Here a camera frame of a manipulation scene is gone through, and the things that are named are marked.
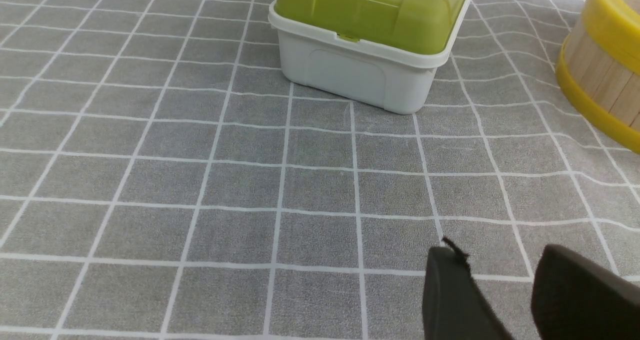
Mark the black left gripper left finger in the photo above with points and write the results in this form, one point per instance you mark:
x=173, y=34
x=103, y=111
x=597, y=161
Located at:
x=453, y=306

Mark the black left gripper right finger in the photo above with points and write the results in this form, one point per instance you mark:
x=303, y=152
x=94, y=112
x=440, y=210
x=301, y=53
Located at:
x=575, y=298

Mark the bamboo steamer basket yellow rims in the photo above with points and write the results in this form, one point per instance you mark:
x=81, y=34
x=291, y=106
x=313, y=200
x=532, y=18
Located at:
x=598, y=68

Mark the green lidded white storage box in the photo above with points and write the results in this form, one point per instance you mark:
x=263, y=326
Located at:
x=383, y=53

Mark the grey checked tablecloth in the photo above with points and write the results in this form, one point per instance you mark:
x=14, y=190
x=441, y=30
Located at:
x=162, y=179

